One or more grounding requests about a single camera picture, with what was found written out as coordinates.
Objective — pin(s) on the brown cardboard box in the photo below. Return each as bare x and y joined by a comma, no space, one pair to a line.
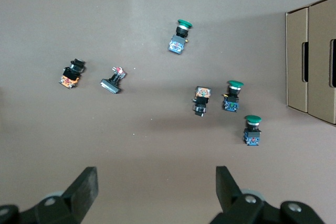
317,51

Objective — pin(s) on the green mushroom push button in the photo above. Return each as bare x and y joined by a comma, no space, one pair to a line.
232,103
252,136
178,43

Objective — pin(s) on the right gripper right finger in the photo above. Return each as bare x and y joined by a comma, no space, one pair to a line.
236,208

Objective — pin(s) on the black selector switch orange block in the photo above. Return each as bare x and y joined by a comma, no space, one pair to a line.
69,78
202,94

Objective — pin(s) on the black square push button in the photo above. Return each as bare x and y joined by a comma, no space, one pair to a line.
111,85

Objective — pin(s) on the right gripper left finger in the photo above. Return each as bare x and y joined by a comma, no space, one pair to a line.
78,200

